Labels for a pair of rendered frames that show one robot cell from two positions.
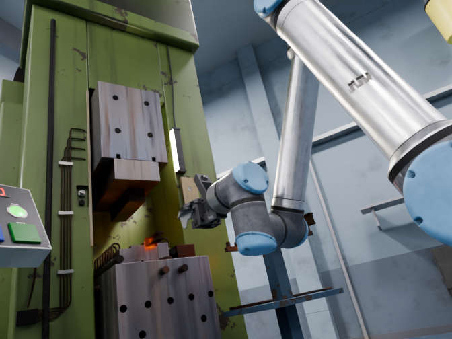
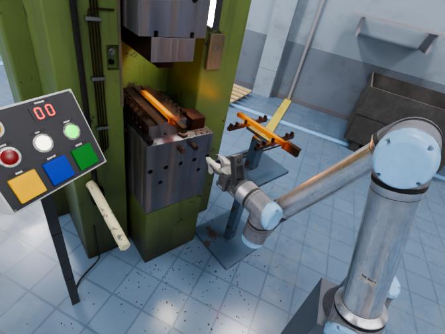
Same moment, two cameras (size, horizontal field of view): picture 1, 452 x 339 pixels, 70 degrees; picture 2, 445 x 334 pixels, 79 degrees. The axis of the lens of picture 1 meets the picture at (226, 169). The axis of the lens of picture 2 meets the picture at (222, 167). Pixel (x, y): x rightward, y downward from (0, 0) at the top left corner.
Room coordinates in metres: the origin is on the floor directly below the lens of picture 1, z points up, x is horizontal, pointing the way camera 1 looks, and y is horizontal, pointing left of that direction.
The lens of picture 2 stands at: (0.11, 0.24, 1.62)
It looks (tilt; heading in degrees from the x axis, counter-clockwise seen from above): 36 degrees down; 352
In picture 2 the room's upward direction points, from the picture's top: 13 degrees clockwise
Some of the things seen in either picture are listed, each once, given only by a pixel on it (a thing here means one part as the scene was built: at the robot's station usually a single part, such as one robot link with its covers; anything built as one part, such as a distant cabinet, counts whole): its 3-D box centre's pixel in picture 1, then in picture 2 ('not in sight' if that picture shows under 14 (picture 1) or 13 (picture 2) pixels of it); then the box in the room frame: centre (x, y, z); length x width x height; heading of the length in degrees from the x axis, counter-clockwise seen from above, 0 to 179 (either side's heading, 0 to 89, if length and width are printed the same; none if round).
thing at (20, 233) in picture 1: (24, 234); (84, 156); (0.89, 0.61, 1.01); 0.07 x 0.05 x 0.07; 152
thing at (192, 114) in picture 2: (180, 255); (192, 118); (1.43, 0.27, 0.95); 0.12 x 0.09 x 0.07; 37
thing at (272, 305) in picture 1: (284, 302); (250, 167); (1.43, -0.12, 0.68); 0.40 x 0.30 x 0.02; 130
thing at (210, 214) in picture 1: (208, 209); (232, 181); (0.91, 0.07, 0.97); 0.12 x 0.08 x 0.09; 37
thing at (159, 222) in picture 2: not in sight; (153, 201); (1.48, 0.47, 0.23); 0.56 x 0.38 x 0.47; 37
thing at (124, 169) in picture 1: (123, 188); (150, 35); (1.44, 0.50, 1.32); 0.42 x 0.20 x 0.10; 37
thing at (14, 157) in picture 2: not in sight; (9, 157); (0.74, 0.75, 1.09); 0.05 x 0.03 x 0.04; 127
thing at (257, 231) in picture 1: (255, 227); (257, 229); (0.78, -0.04, 0.86); 0.12 x 0.09 x 0.12; 140
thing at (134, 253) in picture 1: (128, 264); (148, 109); (1.44, 0.50, 0.96); 0.42 x 0.20 x 0.09; 37
